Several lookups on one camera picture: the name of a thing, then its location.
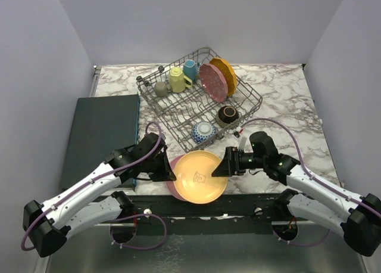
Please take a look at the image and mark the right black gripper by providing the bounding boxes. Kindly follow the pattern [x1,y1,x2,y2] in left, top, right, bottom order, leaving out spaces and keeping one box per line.
[212,145,267,176]

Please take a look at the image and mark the cream yellow round plate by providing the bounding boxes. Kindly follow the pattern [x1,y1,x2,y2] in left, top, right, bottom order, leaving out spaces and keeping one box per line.
[173,150,227,204]

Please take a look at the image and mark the red blue patterned bowl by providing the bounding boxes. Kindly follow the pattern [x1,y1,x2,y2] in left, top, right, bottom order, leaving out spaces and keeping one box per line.
[191,121,217,144]

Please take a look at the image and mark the brown patterned bowl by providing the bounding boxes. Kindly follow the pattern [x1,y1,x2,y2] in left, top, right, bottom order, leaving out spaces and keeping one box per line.
[216,106,240,128]

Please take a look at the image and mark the grey wire dish rack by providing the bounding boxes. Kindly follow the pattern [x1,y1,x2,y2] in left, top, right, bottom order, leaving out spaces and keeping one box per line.
[136,47,263,152]

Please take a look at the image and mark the grey ceramic mug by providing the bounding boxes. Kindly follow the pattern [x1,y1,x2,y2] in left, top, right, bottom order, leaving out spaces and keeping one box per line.
[154,81,171,98]

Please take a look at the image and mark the pink polka dot plate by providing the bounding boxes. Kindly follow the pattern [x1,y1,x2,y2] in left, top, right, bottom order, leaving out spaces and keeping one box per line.
[199,63,228,103]

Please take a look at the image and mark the light green ceramic mug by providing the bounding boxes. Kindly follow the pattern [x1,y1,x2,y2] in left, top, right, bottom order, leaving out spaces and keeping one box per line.
[168,67,193,93]

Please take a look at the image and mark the yellow polka dot plate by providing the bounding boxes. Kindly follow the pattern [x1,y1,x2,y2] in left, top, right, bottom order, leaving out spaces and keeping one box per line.
[210,57,238,97]

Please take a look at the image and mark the blue ceramic mug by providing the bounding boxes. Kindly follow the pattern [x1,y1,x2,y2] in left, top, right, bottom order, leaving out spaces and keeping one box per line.
[183,60,199,82]

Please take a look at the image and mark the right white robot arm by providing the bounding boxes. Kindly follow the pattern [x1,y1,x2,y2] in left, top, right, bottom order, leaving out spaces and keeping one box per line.
[212,131,380,257]

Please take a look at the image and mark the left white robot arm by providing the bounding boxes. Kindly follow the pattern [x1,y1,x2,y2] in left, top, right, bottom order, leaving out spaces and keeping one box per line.
[23,133,176,258]

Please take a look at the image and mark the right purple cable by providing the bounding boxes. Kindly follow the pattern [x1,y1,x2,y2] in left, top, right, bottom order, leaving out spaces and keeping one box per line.
[235,117,381,247]

